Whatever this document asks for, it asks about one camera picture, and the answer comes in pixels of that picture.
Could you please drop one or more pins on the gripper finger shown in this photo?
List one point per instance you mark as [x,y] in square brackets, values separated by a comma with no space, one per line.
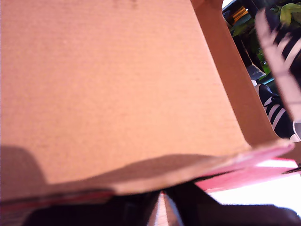
[188,197]
[141,207]

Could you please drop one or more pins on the blue shoe with white stripes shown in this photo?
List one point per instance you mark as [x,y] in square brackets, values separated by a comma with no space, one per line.
[270,47]
[279,122]

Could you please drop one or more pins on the red cardboard shoebox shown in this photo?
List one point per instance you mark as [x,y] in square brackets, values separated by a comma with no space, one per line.
[117,82]

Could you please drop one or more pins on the dark rectangular planter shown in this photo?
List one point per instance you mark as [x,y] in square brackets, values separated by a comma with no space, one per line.
[256,71]

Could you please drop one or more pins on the green leafy potted plant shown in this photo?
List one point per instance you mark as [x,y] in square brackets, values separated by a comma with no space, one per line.
[289,11]

